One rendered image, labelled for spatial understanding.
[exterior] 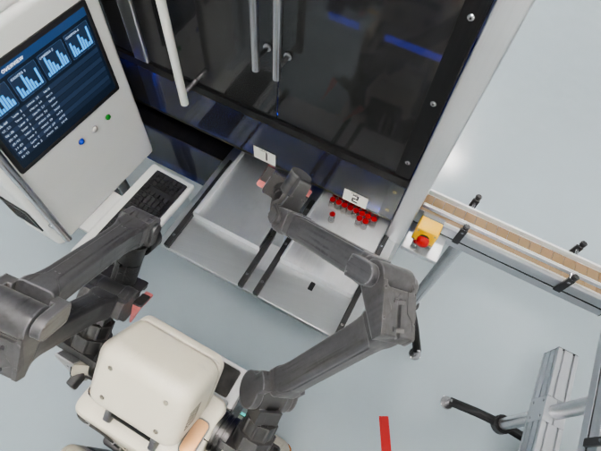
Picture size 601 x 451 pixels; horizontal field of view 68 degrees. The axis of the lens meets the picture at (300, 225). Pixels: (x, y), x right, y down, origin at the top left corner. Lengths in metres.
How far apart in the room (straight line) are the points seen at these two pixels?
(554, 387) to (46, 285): 1.74
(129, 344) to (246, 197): 0.83
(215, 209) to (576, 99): 2.91
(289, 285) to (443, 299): 1.26
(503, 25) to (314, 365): 0.70
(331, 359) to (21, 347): 0.47
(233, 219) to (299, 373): 0.80
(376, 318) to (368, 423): 1.59
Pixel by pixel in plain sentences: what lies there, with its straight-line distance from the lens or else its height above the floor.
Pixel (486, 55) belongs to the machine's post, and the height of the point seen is 1.66.
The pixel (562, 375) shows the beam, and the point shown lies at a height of 0.55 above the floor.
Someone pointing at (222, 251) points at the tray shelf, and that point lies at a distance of 1.52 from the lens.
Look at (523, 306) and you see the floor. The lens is 2.72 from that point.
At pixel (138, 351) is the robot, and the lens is 0.92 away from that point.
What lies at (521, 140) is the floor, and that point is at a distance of 3.36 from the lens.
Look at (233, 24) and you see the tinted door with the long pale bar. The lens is 1.25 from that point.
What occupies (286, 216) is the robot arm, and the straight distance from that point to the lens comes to 1.03.
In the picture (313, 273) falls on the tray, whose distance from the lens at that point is 1.48.
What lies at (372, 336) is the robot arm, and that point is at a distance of 0.72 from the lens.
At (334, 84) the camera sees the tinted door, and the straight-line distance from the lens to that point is 1.18.
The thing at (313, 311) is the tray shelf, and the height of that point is 0.88.
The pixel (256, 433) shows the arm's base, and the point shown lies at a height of 1.24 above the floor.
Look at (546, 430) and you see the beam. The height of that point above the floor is 0.55.
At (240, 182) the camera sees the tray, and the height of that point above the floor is 0.88.
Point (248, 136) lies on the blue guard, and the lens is 1.52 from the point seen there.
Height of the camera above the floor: 2.24
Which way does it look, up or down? 61 degrees down
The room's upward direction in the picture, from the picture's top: 7 degrees clockwise
